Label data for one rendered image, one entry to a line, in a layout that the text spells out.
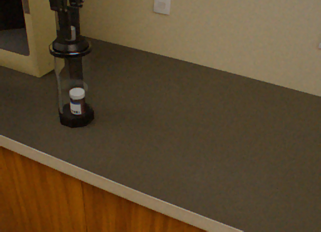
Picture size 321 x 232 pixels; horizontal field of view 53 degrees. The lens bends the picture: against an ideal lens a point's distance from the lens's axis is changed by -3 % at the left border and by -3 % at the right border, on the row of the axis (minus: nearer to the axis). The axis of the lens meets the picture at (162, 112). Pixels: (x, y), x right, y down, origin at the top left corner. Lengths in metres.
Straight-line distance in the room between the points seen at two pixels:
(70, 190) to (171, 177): 0.31
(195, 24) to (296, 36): 0.37
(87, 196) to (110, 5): 0.83
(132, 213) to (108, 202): 0.07
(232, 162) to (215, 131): 0.13
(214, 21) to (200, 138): 0.52
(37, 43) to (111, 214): 0.60
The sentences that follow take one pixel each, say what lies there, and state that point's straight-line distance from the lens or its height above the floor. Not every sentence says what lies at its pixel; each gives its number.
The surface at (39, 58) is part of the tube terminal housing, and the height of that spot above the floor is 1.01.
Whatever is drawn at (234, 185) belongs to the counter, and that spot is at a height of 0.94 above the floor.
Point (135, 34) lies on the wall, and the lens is 1.44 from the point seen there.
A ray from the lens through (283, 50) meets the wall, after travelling 1.28.
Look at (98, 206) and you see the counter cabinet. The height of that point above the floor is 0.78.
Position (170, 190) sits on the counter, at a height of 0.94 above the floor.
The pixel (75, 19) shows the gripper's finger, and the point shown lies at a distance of 0.86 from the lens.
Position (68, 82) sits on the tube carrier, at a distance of 0.88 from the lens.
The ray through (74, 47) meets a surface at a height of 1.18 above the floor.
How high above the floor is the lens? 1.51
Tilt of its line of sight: 34 degrees down
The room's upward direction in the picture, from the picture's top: 5 degrees clockwise
